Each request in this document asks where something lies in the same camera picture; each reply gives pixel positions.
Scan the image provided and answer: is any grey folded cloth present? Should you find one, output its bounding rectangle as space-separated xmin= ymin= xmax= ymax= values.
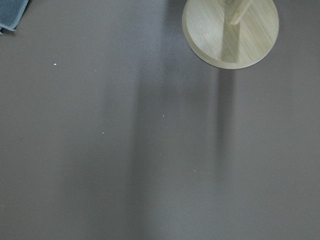
xmin=0 ymin=0 xmax=29 ymax=35

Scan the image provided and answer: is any wooden cup tree stand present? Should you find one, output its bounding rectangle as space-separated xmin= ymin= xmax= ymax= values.
xmin=182 ymin=0 xmax=279 ymax=70

